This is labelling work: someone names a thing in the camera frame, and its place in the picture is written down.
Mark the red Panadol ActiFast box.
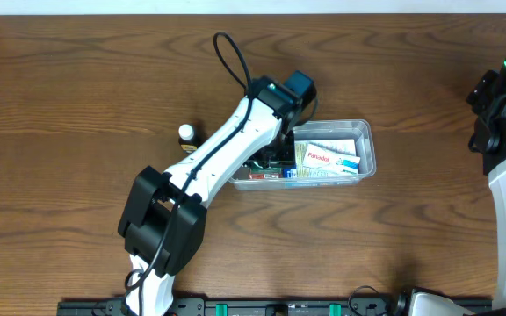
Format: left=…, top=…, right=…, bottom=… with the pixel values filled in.
left=249, top=173, right=282, bottom=180

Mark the white Panadol box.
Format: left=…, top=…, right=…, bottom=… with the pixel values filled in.
left=296, top=146, right=360, bottom=177

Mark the blue patch box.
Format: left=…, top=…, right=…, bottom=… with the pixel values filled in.
left=282, top=139, right=361, bottom=179

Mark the dark syrup bottle white cap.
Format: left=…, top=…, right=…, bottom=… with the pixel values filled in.
left=178, top=124, right=201, bottom=154

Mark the green Zam-Buk box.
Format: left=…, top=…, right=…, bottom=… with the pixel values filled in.
left=249, top=161, right=282, bottom=174

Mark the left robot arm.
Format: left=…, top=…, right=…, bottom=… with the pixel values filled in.
left=118, top=71, right=317, bottom=315

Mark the clear plastic container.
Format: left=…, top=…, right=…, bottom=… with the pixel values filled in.
left=230, top=119, right=376, bottom=190

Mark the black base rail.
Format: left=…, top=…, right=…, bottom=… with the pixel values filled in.
left=57, top=298, right=498, bottom=316

